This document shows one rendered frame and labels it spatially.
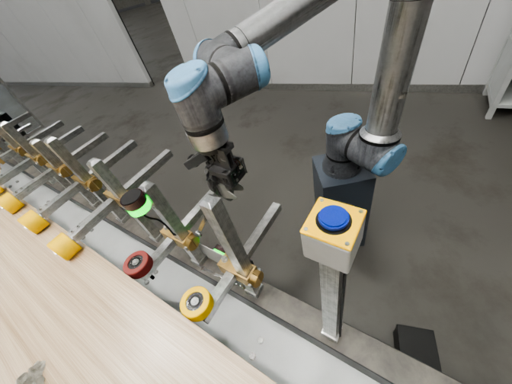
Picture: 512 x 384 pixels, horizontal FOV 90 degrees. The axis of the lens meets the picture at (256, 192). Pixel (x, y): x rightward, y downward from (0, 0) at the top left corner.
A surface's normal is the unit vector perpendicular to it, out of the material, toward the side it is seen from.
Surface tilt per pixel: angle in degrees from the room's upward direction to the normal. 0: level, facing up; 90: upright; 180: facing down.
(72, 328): 0
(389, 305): 0
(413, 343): 0
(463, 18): 90
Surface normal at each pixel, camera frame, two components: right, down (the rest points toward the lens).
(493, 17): -0.44, 0.71
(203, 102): 0.51, 0.52
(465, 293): -0.21, -0.68
